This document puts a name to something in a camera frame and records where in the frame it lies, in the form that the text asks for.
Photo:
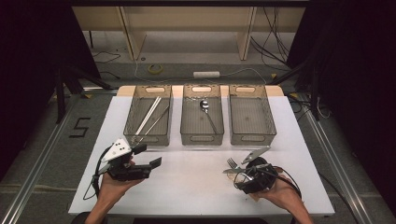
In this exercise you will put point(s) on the grey mesh bin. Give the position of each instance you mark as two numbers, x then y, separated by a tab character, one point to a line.
193	121
138	109
261	102

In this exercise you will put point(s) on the aluminium floor rail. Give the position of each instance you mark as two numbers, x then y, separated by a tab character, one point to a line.
339	168
37	161

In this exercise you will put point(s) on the black metal stand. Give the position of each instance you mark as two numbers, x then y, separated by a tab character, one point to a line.
315	93
59	93

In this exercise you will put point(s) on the person's right hand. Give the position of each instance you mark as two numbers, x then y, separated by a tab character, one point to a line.
285	194

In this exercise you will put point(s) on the white table board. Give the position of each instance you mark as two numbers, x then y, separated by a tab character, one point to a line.
193	199

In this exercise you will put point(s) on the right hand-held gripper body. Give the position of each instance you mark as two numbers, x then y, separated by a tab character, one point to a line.
261	177

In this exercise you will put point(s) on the person's left hand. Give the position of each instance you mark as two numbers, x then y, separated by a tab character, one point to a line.
110	189

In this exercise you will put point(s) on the yellow tape roll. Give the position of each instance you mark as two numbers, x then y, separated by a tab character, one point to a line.
150	69

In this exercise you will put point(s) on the white power strip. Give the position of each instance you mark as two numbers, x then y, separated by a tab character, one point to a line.
206	74

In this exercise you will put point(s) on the metal spoon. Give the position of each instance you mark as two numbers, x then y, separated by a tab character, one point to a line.
204	105

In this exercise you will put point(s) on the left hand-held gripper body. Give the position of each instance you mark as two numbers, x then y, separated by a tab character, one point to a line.
116	151

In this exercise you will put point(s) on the black curtain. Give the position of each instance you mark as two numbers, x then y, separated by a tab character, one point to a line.
358	62
31	62

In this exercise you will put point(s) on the light wooden shelf unit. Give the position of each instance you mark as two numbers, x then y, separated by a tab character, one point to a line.
186	20

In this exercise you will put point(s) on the metal chopstick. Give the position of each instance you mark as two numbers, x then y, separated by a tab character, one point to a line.
153	124

